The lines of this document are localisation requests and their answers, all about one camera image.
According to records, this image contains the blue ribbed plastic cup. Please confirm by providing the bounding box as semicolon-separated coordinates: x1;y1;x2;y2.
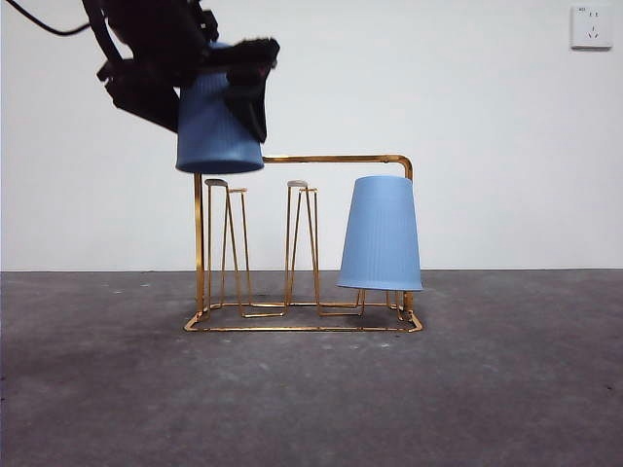
335;175;423;293
174;41;266;175

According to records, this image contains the gold wire cup rack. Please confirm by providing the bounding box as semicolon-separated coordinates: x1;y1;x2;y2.
183;154;423;334

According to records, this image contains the black cable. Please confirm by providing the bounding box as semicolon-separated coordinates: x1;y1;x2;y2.
4;0;93;37

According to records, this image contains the white wall socket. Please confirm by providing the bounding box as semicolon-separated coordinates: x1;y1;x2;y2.
569;4;614;51

